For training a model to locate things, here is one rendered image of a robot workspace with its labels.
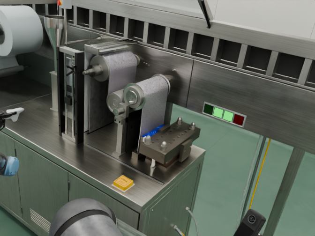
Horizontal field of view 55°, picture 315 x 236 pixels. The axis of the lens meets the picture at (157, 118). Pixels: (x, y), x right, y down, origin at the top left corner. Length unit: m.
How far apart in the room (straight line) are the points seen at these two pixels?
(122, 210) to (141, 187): 0.15
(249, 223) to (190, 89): 1.07
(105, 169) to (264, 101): 0.89
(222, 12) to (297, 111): 2.73
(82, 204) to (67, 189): 1.26
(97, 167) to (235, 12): 2.97
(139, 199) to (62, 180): 0.56
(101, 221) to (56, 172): 1.32
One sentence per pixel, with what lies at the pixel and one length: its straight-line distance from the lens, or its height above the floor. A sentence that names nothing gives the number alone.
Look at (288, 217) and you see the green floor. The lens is 3.12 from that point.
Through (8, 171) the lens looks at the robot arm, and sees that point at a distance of 1.29.
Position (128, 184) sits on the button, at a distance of 1.50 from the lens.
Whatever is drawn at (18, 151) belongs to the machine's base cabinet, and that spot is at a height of 0.75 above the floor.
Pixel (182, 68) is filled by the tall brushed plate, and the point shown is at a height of 1.37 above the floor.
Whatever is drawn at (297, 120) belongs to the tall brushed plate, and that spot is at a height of 1.28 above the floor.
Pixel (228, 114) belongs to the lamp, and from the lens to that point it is 1.72.
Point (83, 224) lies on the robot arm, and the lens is 0.56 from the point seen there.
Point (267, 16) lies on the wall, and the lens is 3.99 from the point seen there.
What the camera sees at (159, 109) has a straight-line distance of 1.75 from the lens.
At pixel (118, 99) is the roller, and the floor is 1.21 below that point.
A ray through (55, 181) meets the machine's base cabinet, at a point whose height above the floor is 0.69.
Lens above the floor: 1.86
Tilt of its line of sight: 26 degrees down
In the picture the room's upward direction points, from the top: 7 degrees clockwise
